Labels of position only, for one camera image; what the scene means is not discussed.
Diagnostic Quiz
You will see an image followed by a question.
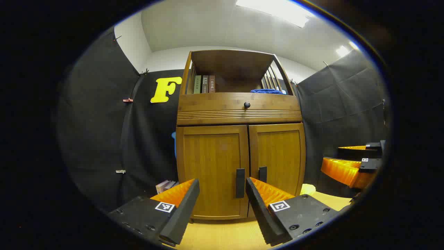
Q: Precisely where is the wooden drawer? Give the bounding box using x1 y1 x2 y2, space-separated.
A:
178 92 302 122

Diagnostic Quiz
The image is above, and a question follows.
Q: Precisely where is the black backdrop cloth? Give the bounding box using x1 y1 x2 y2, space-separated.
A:
57 28 389 212

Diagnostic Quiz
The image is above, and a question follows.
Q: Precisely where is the large ceiling light panel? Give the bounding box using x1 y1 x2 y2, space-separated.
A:
236 0 314 28

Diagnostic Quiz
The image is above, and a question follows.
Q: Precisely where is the blue cloth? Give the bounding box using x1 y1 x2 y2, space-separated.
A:
250 89 287 95

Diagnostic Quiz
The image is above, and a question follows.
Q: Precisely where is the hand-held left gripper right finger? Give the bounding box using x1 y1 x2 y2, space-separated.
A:
245 177 344 247

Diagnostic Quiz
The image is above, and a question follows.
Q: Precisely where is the wooden shoe cabinet door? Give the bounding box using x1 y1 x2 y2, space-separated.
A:
176 125 249 220
248 123 306 197

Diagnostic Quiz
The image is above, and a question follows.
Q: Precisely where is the small ceiling light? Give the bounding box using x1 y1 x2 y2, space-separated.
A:
335 41 359 58

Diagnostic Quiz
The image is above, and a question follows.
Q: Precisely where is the wooden double-door shoe cabinet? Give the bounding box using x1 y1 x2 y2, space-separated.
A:
175 49 306 221

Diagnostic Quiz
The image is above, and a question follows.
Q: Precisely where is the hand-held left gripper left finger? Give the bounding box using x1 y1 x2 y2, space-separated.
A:
107 178 200 247

